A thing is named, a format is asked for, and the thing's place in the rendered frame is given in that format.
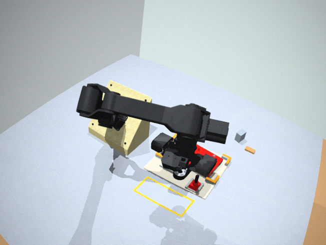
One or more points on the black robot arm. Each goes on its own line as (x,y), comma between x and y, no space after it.
(190,122)

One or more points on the black and grey wheel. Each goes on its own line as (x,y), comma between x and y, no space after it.
(179,175)

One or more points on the small orange block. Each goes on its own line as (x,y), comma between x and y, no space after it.
(249,149)

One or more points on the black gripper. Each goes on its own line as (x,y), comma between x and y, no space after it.
(199,163)

